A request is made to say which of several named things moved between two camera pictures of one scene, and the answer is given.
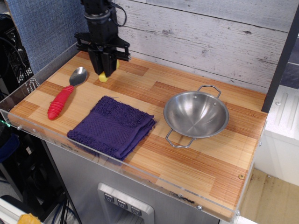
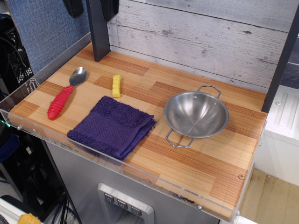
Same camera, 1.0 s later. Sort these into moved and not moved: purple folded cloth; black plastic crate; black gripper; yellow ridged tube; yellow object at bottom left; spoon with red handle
Moved: yellow ridged tube; black gripper
Not moved: purple folded cloth; yellow object at bottom left; black plastic crate; spoon with red handle
